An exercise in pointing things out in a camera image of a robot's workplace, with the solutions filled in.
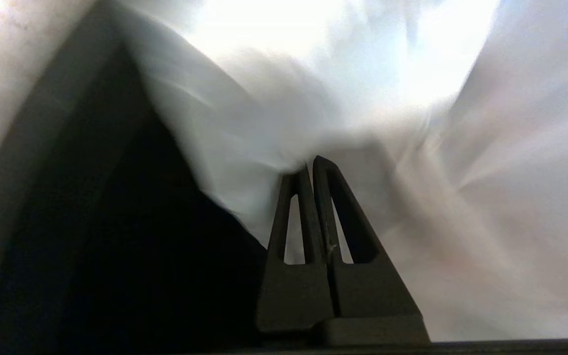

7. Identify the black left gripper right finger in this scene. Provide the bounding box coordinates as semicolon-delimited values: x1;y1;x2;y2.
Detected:
312;155;430;346

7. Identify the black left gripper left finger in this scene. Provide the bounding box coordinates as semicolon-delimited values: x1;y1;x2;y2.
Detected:
256;168;335;333

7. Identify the fresh white pink-trimmed bag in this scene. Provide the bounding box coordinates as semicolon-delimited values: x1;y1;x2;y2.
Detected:
0;0;568;341

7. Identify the black round trash bin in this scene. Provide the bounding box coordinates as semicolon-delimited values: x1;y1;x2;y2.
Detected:
0;0;270;355

